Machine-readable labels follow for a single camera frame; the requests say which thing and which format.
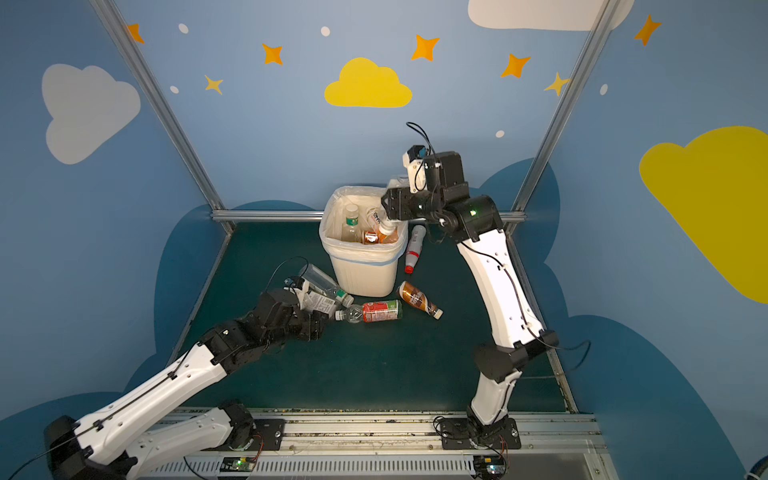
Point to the right controller board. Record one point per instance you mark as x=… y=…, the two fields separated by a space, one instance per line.
x=489 y=467

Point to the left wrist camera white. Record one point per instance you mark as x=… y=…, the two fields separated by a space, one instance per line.
x=296 y=284

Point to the clear bottle green cap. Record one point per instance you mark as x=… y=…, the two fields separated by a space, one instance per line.
x=321 y=283

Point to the left controller board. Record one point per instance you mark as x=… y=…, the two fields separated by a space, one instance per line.
x=238 y=464

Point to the white bottle red cap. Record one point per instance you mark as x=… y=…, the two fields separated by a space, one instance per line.
x=414 y=247

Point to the controller board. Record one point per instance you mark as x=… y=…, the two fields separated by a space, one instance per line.
x=238 y=464
x=489 y=467

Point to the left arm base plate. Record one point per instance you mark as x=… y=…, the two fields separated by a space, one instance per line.
x=264 y=434

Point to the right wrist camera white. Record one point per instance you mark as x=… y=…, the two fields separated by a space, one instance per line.
x=413 y=161

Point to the red label clear bottle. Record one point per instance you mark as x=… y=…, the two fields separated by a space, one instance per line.
x=371 y=312

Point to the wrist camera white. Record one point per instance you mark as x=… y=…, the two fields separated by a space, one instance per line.
x=296 y=284
x=413 y=161

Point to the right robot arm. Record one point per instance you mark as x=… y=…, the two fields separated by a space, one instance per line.
x=518 y=335

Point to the aluminium rail frame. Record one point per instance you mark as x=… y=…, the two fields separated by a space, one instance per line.
x=398 y=445

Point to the brown Nescafe coffee bottle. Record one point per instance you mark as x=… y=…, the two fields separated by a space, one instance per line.
x=417 y=299

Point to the yellow red label bottle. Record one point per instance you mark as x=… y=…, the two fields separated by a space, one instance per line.
x=370 y=237

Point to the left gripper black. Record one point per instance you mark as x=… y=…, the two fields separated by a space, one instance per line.
x=308 y=321

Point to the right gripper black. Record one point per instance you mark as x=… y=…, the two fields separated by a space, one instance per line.
x=391 y=203

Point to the white plastic trash bin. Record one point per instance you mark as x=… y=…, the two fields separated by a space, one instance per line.
x=362 y=269

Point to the clear bottle green band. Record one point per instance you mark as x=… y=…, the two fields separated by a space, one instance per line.
x=351 y=229

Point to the orange label bottle white cap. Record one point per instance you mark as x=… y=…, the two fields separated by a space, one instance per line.
x=385 y=228

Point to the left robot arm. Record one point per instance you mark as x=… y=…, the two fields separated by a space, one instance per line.
x=121 y=441

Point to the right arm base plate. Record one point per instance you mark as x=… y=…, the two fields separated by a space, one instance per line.
x=467 y=433

